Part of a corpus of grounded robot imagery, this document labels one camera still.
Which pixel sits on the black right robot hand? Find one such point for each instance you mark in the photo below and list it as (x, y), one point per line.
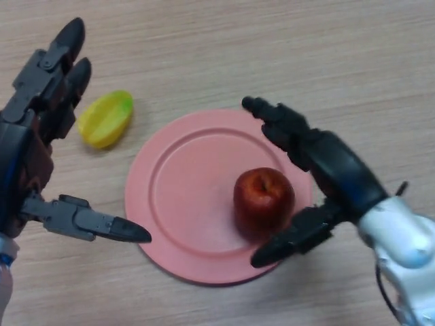
(340, 169)

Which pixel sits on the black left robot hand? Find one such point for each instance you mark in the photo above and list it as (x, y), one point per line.
(23, 136)

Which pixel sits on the red apple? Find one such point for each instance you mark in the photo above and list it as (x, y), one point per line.
(261, 200)

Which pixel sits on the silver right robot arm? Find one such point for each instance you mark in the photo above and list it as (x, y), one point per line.
(401, 234)

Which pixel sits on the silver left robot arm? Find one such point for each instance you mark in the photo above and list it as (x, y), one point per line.
(5, 288)

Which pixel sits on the pink round plate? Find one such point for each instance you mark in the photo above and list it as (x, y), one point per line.
(190, 203)

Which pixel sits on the yellow green starfruit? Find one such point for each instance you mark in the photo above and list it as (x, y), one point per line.
(105, 119)

